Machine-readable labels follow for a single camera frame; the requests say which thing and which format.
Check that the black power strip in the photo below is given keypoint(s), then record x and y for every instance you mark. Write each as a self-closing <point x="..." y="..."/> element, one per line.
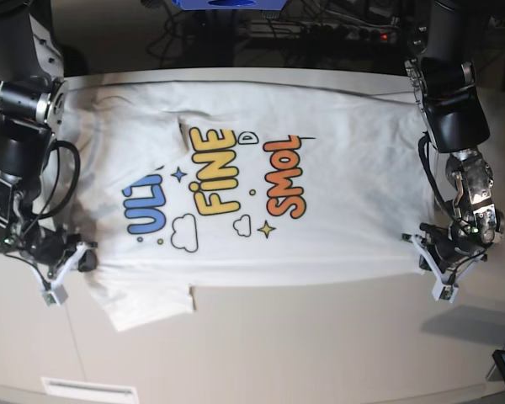
<point x="287" y="31"/>

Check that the white paper label strip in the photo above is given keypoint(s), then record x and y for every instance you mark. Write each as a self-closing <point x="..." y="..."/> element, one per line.
<point x="85" y="391"/>

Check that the blue box at top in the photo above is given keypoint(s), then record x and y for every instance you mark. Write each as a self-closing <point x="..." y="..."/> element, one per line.
<point x="190" y="5"/>

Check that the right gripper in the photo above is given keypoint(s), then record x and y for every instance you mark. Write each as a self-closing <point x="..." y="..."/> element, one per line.
<point x="51" y="261"/>

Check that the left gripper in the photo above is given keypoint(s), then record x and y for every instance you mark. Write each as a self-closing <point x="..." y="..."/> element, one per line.
<point x="443" y="270"/>

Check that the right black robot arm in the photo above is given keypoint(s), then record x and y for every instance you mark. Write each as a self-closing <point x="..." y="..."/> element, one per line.
<point x="33" y="92"/>

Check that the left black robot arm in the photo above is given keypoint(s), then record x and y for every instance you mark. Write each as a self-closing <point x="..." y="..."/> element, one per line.
<point x="440" y="68"/>

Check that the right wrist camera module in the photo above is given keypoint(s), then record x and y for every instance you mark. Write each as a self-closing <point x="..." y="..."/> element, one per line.
<point x="55" y="296"/>

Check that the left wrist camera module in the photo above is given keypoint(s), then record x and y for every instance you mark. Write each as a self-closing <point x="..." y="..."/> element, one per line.
<point x="446" y="292"/>

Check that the white printed T-shirt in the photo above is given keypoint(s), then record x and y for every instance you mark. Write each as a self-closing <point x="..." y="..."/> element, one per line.
<point x="238" y="184"/>

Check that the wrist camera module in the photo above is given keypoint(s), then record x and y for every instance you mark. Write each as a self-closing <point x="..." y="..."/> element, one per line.
<point x="55" y="296"/>
<point x="446" y="292"/>

